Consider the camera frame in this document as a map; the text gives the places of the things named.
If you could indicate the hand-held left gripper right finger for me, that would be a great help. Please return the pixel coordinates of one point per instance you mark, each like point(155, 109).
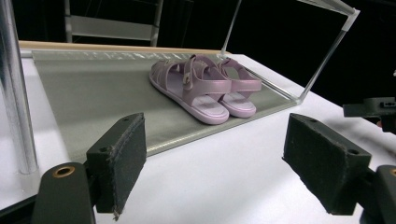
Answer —
point(323, 161)

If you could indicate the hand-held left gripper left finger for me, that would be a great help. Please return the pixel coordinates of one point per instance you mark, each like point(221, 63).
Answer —
point(121, 155)

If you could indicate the grey two-tier shoe rack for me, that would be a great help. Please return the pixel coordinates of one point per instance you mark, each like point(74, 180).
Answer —
point(93, 93)

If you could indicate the pink plastic sandal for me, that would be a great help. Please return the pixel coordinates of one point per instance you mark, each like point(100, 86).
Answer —
point(202, 90)
point(241, 105)

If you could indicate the grey metal stand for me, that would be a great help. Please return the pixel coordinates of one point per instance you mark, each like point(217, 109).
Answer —
point(112, 29)

